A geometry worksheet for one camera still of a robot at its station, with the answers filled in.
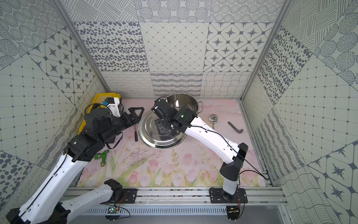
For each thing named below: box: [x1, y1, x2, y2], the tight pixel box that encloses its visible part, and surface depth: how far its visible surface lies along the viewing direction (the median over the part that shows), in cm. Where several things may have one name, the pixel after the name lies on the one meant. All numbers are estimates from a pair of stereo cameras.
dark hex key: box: [227, 121, 244, 134], surface depth 103 cm
